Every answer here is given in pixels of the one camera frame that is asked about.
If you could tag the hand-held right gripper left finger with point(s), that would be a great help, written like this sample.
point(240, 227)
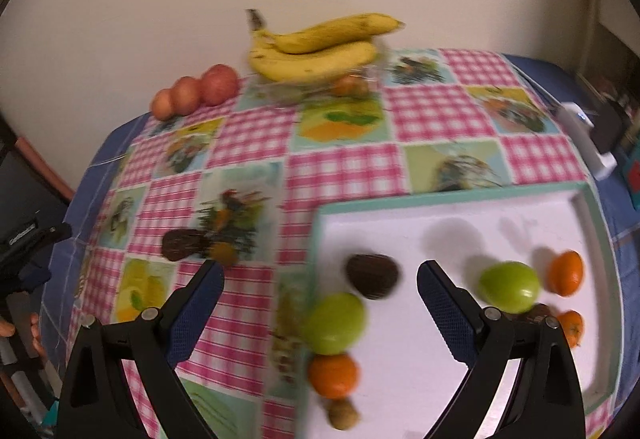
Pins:
point(197, 309)

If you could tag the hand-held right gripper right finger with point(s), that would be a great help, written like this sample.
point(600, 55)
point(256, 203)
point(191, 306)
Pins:
point(445, 309)

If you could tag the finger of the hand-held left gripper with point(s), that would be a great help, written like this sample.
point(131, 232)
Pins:
point(30, 278)

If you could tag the small green apple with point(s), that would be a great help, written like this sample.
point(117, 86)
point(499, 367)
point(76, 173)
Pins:
point(510, 286)

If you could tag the dark wrinkled passion fruit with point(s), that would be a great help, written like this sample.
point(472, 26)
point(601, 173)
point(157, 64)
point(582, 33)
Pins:
point(372, 276)
point(183, 245)

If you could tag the white tray with teal rim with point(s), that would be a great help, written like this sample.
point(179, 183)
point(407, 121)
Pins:
point(450, 219)

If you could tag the small brown kiwi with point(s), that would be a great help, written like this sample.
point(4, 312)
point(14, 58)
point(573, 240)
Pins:
point(343, 414)
point(224, 255)
point(537, 310)

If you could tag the mandarin orange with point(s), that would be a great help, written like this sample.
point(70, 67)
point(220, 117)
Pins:
point(350, 86)
point(333, 375)
point(571, 328)
point(566, 272)

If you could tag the large green apple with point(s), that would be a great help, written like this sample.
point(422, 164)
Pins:
point(335, 323)

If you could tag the pink checkered printed tablecloth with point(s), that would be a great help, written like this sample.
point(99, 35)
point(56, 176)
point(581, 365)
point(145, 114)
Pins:
point(345, 169)

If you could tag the red apple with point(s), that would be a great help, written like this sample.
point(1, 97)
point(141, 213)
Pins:
point(162, 104)
point(184, 95)
point(219, 84)

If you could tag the white device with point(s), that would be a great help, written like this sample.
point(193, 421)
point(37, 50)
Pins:
point(580, 139)

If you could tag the teal box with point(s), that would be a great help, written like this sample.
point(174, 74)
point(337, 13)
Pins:
point(632, 176)

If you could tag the black device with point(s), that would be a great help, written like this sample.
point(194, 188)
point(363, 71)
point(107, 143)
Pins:
point(607, 126)

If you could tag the clear plastic container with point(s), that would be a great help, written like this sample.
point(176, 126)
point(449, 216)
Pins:
point(372, 69)

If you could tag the yellow banana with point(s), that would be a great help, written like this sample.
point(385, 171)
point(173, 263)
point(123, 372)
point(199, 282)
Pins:
point(335, 31)
point(310, 63)

